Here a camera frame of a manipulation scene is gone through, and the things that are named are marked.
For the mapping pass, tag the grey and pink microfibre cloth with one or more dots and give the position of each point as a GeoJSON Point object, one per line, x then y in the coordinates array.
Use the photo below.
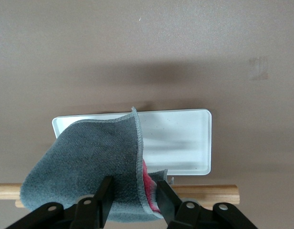
{"type": "Point", "coordinates": [89, 155]}

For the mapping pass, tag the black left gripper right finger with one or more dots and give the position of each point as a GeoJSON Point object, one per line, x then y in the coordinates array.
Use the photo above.
{"type": "Point", "coordinates": [168, 202]}

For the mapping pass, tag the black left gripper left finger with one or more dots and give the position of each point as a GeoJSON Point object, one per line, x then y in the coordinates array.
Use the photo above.
{"type": "Point", "coordinates": [104, 202]}

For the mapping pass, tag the clear tape piece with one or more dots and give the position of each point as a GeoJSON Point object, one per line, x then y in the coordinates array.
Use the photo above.
{"type": "Point", "coordinates": [258, 68]}

